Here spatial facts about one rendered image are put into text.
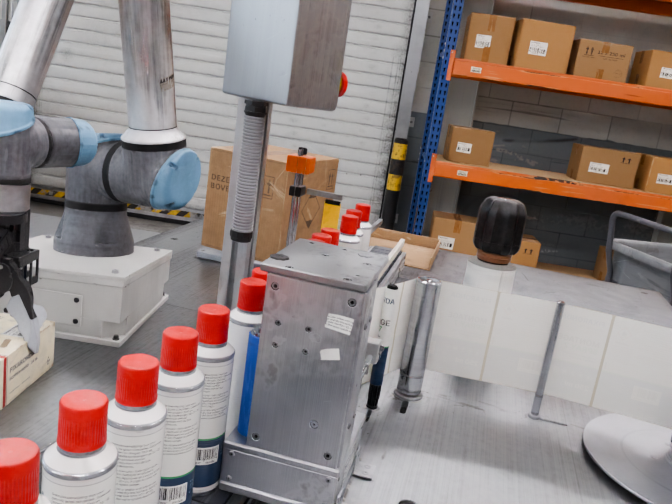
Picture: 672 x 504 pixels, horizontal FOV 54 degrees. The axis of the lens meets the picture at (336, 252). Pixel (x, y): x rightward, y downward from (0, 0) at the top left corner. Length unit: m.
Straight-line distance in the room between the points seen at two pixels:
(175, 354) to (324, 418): 0.17
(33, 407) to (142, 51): 0.60
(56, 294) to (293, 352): 0.64
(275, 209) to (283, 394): 1.05
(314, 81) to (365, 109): 4.46
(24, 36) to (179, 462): 0.78
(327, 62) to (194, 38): 4.66
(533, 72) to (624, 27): 1.26
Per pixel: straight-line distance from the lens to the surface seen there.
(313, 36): 0.97
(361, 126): 5.44
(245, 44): 1.04
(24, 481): 0.46
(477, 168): 4.80
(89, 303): 1.23
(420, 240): 2.30
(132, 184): 1.26
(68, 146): 1.08
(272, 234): 1.72
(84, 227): 1.34
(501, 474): 0.92
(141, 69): 1.23
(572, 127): 5.78
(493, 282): 1.17
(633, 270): 3.34
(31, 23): 1.23
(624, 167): 5.14
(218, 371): 0.70
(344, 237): 1.28
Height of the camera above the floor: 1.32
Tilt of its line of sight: 14 degrees down
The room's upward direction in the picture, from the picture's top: 9 degrees clockwise
